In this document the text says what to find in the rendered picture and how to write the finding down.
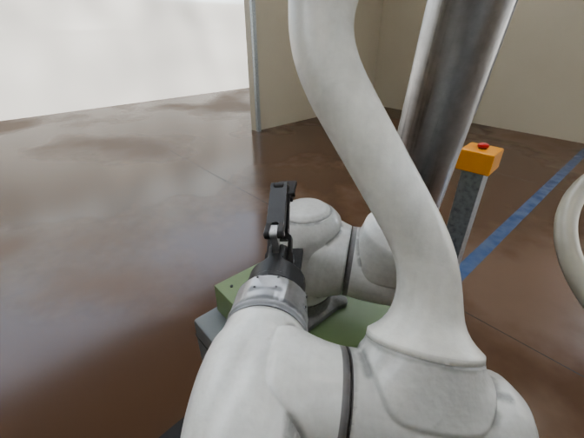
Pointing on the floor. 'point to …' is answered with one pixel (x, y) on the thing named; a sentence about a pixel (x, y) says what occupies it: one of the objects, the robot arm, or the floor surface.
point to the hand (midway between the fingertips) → (291, 221)
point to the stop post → (470, 190)
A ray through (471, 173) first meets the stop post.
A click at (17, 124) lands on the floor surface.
